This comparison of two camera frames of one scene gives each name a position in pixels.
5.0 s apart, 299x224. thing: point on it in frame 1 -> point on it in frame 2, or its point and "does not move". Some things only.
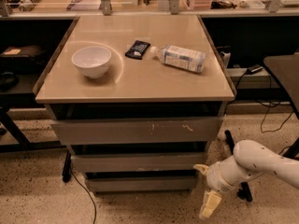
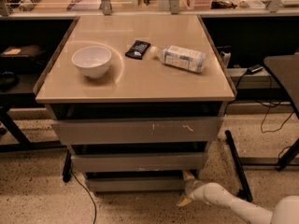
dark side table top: [285, 68] does not move
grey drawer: [123, 131] does not move
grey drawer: [142, 184] does not move
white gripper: [214, 176] -> [193, 189]
